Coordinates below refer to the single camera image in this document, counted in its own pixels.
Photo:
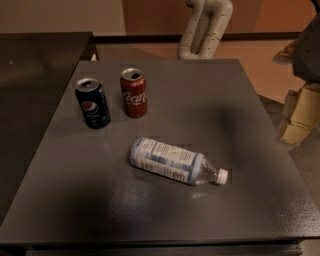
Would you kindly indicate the dark side table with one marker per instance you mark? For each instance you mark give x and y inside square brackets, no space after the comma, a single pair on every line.
[35,69]

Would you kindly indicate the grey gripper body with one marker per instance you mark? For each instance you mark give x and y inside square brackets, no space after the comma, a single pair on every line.
[308,55]

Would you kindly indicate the dark blue pepsi can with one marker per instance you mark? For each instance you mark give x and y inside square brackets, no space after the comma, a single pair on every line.
[91,97]

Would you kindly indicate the clear plastic water bottle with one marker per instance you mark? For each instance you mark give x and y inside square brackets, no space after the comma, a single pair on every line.
[175,163]

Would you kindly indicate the red coca-cola can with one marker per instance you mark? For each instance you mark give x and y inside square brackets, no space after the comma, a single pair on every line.
[133,87]

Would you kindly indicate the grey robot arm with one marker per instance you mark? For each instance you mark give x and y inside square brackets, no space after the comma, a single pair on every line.
[205,29]

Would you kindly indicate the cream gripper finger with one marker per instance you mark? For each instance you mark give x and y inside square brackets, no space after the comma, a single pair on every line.
[301,113]
[286,54]

